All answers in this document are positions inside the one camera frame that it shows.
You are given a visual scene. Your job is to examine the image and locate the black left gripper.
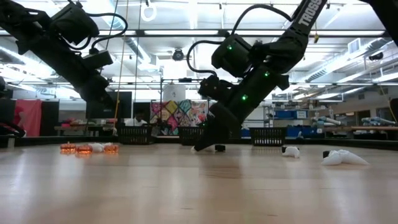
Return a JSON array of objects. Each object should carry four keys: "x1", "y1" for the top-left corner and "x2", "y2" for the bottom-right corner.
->
[{"x1": 34, "y1": 40, "x2": 118, "y2": 110}]

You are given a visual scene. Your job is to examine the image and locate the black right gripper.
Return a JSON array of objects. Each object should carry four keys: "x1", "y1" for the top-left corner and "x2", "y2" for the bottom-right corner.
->
[{"x1": 194, "y1": 67, "x2": 290, "y2": 152}]

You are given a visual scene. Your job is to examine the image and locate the black plastic basket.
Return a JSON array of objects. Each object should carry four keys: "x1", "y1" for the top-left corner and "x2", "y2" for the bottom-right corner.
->
[
  {"x1": 177, "y1": 126, "x2": 208, "y2": 146},
  {"x1": 249, "y1": 126, "x2": 288, "y2": 147},
  {"x1": 117, "y1": 124, "x2": 154, "y2": 146}
]

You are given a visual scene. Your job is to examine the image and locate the wooden side table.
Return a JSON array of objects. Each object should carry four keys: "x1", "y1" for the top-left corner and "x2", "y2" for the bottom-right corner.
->
[{"x1": 54, "y1": 124, "x2": 118, "y2": 138}]

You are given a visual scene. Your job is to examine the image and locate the colourful quilt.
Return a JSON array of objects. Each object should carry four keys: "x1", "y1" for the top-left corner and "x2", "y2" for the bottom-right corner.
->
[{"x1": 150, "y1": 99, "x2": 210, "y2": 128}]

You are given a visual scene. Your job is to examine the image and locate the white sign board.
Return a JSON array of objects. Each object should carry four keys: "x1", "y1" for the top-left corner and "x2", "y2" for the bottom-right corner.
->
[{"x1": 162, "y1": 84, "x2": 187, "y2": 102}]

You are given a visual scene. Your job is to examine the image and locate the black metal stand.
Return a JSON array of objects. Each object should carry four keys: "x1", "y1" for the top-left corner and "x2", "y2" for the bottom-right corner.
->
[{"x1": 160, "y1": 77, "x2": 211, "y2": 125}]

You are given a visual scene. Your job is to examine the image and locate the blue storage bin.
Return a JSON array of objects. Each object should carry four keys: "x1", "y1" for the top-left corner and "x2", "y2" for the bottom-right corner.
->
[{"x1": 274, "y1": 109, "x2": 308, "y2": 119}]

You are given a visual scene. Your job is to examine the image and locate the red cloth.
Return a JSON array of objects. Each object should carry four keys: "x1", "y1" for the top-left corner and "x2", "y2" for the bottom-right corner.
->
[{"x1": 12, "y1": 99, "x2": 43, "y2": 138}]

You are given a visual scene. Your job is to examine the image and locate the blue crate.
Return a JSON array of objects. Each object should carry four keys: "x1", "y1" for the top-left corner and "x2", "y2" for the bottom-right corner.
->
[{"x1": 285, "y1": 126, "x2": 315, "y2": 138}]

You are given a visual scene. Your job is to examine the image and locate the pale grey tube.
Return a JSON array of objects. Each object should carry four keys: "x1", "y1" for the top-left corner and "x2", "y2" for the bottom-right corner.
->
[
  {"x1": 312, "y1": 115, "x2": 343, "y2": 127},
  {"x1": 361, "y1": 116, "x2": 397, "y2": 126}
]

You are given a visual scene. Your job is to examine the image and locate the wooden workbench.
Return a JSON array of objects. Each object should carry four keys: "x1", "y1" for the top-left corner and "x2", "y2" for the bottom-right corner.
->
[{"x1": 323, "y1": 125, "x2": 398, "y2": 132}]

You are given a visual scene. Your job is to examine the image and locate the white air vent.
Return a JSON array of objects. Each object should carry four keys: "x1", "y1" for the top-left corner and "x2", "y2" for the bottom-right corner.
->
[{"x1": 347, "y1": 37, "x2": 363, "y2": 54}]

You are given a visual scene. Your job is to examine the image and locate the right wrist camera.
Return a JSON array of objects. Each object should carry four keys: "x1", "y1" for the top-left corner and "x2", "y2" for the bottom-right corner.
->
[{"x1": 198, "y1": 75, "x2": 234, "y2": 102}]

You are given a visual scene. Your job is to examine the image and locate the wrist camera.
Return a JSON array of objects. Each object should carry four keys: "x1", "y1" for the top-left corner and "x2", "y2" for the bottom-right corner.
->
[
  {"x1": 198, "y1": 75, "x2": 234, "y2": 102},
  {"x1": 83, "y1": 49, "x2": 114, "y2": 70}
]

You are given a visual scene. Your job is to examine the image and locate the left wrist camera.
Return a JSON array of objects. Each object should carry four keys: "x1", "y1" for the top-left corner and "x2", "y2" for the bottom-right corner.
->
[{"x1": 83, "y1": 49, "x2": 114, "y2": 70}]

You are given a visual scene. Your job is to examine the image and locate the yellow rope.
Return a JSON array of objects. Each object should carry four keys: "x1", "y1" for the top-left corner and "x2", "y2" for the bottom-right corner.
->
[{"x1": 113, "y1": 0, "x2": 129, "y2": 128}]

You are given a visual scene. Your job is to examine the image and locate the white hanging ring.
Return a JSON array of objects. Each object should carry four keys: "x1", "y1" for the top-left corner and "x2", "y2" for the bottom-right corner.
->
[{"x1": 140, "y1": 2, "x2": 157, "y2": 22}]

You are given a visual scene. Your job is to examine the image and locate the black aluminium table frame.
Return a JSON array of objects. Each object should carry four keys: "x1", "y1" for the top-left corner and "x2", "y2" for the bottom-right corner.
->
[{"x1": 0, "y1": 135, "x2": 398, "y2": 149}]

